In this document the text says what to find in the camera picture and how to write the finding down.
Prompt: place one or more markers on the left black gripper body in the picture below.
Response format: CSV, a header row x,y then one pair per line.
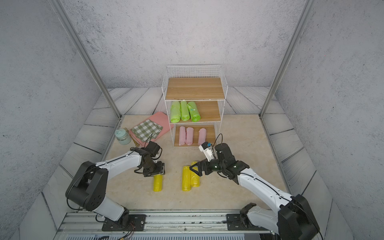
x,y
154,170

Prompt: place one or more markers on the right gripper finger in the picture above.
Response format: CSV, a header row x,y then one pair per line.
x,y
194,167
201,171

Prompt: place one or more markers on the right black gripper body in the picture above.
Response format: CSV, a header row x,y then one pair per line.
x,y
204,167

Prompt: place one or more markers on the yellow bag roll labelled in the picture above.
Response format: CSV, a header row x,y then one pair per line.
x,y
195,179

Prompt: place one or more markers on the pink bag roll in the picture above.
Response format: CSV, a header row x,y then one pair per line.
x,y
189,136
202,136
182,136

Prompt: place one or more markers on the bright green bag roll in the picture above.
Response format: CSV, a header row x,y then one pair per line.
x,y
194,112

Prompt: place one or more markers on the light green bag roll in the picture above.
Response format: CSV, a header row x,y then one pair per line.
x,y
175,113

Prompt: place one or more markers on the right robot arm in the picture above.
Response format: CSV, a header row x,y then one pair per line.
x,y
288,216

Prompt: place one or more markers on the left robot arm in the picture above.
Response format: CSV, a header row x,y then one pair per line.
x,y
89,185

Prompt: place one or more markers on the gold fork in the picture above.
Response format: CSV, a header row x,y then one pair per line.
x,y
135,142

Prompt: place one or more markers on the green checkered cloth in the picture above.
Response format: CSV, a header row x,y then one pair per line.
x,y
147,130

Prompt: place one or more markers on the mint green jar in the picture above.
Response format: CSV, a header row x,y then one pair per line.
x,y
123,137

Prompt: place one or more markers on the pink cutting board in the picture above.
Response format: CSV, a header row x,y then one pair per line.
x,y
161,119

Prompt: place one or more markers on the white wire wooden shelf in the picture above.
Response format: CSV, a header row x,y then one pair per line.
x,y
195,98

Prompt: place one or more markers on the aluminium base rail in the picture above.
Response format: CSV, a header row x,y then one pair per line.
x,y
145,225

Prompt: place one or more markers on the left frame post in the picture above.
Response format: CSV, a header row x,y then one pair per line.
x,y
72,33

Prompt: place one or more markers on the frame post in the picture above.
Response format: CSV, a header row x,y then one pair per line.
x,y
72,33
308,7

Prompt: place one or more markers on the right frame post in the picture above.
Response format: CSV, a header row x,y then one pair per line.
x,y
308,7

